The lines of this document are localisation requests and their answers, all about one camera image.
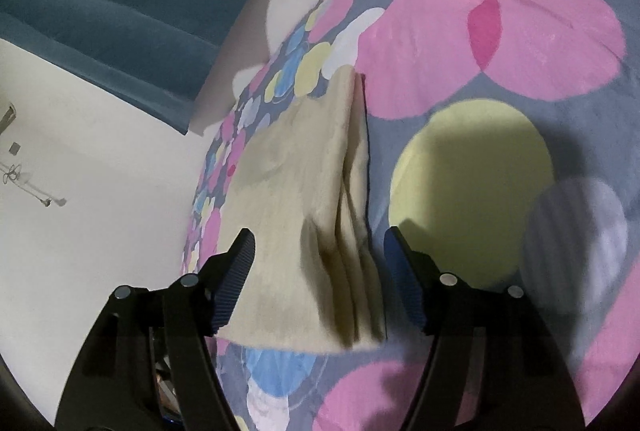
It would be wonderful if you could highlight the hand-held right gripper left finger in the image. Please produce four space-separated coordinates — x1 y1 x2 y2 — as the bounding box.
55 228 257 431

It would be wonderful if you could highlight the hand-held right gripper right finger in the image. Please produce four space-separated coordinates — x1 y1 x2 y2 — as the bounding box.
383 226 587 431

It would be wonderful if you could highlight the beige small garment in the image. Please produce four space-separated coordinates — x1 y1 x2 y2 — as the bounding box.
215 66 388 354

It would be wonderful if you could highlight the polka dot blanket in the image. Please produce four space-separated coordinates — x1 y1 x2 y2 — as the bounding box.
182 0 640 431

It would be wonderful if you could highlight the blue curtain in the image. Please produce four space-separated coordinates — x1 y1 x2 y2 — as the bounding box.
0 0 313 134

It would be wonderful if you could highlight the wall cable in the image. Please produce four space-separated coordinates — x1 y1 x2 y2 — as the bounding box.
0 163 68 208

